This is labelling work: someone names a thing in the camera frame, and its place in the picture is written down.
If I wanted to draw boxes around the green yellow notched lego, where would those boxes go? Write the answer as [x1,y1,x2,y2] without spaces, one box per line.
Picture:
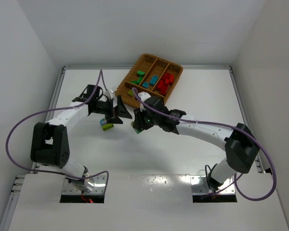
[131,121,144,134]

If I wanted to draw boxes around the cyan lime lego stack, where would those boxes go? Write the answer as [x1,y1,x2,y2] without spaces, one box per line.
[100,118,114,131]

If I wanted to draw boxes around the lime piece of split lego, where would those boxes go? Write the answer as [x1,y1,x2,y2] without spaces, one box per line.
[128,90,134,97]

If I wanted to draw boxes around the dark green split lego piece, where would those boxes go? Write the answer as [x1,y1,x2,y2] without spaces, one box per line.
[131,81,140,85]

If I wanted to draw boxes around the small cyan lego cube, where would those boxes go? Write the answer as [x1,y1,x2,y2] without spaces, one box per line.
[142,82,149,88]

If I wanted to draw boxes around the dark green lego brick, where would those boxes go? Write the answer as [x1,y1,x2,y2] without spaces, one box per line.
[136,76,144,85]

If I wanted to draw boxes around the long cyan lego brick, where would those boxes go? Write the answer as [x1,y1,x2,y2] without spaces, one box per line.
[149,76,158,86]

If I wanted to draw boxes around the red top lego stack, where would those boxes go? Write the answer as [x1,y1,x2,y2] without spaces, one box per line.
[159,85,168,96]

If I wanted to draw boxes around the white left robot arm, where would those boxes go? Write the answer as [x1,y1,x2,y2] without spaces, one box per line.
[30,85,132,191]

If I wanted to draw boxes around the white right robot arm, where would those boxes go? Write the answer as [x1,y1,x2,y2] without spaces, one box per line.
[132,90,259,192]

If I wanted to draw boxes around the green lego in tray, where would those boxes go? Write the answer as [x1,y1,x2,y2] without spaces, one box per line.
[136,70,145,77]

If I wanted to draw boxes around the brown wicker divided tray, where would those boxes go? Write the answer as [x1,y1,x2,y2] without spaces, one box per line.
[116,54,183,108]

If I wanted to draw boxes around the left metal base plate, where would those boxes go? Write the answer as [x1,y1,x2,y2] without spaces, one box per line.
[62,175,107,195]

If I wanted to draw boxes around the metal base plate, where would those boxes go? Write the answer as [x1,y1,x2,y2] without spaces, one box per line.
[62,175,107,195]
[190,175,236,196]

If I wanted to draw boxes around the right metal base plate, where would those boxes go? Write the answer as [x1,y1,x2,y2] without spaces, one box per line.
[190,175,236,196]

